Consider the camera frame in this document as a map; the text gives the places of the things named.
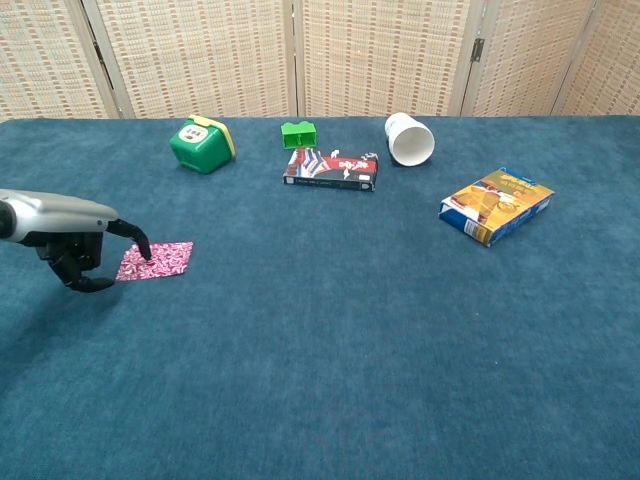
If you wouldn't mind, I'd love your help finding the black red flat box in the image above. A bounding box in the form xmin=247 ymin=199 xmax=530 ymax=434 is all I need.
xmin=282 ymin=147 xmax=380 ymax=193

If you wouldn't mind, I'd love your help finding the orange blue snack box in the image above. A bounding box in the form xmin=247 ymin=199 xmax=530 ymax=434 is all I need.
xmin=438 ymin=167 xmax=556 ymax=248

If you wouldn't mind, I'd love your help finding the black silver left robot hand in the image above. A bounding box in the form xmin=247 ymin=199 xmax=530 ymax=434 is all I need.
xmin=0 ymin=188 xmax=154 ymax=294

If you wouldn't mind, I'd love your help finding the white paper cup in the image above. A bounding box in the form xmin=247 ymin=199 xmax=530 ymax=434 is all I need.
xmin=384 ymin=112 xmax=436 ymax=167

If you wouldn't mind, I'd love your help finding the woven bamboo folding screen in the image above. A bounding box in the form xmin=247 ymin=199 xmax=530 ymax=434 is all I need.
xmin=0 ymin=0 xmax=640 ymax=121

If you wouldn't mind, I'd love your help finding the green yellow toy container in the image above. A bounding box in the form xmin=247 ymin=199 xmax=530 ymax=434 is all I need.
xmin=168 ymin=114 xmax=237 ymax=175

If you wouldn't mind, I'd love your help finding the blue felt table cover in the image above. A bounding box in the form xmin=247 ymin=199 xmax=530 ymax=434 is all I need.
xmin=0 ymin=115 xmax=640 ymax=480

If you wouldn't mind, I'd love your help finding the pink patterned sponge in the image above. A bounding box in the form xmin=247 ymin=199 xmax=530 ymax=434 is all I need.
xmin=115 ymin=241 xmax=195 ymax=283

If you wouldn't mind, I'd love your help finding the green building block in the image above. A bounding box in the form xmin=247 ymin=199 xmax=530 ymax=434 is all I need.
xmin=280 ymin=120 xmax=320 ymax=151

